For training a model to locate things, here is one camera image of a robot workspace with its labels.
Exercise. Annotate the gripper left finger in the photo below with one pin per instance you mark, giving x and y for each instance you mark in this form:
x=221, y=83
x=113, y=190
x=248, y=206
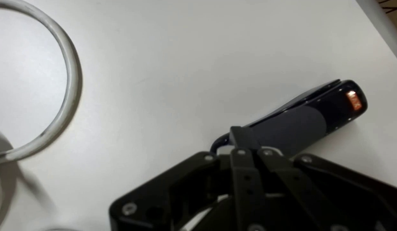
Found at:
x=159, y=199

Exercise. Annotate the black stapler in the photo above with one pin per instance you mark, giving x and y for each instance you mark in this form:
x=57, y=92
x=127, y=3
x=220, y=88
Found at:
x=297, y=128

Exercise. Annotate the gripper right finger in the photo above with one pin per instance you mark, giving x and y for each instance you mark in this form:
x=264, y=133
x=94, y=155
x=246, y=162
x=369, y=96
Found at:
x=346, y=192

